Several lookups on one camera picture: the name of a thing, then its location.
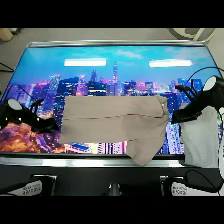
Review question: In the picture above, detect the beige shirt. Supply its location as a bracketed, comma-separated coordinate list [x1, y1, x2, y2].
[58, 95, 170, 167]

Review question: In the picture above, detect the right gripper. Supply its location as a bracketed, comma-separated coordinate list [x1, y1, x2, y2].
[171, 109, 203, 125]

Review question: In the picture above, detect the black cable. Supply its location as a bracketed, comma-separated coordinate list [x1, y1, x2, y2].
[186, 66, 224, 84]

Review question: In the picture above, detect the light grey garment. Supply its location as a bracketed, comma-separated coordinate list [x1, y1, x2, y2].
[179, 105, 222, 169]

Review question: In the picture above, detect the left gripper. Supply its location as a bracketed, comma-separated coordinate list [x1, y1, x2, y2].
[34, 117, 61, 135]

